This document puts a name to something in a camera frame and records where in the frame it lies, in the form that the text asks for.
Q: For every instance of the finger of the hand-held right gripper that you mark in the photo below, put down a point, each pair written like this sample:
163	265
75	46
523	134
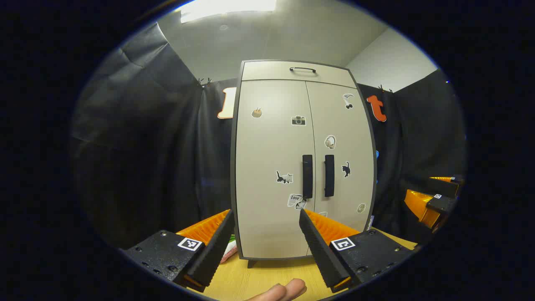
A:
441	204
445	187

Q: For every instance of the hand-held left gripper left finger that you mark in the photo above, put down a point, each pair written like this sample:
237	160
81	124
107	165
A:
213	255

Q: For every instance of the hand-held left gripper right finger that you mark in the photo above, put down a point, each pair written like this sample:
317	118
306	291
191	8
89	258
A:
324	255

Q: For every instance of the beige cabinet door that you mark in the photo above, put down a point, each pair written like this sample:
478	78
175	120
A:
347	129
267	146

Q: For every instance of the beige double-door shoe cabinet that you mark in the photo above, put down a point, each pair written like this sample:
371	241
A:
267	71

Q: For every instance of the green pink soft item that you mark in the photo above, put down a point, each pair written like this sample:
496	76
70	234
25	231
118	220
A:
230	251

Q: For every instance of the black backdrop cloth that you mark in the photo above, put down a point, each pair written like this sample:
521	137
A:
146	146

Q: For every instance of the rectangular ceiling light panel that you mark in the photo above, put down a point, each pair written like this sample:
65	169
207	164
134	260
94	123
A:
225	8

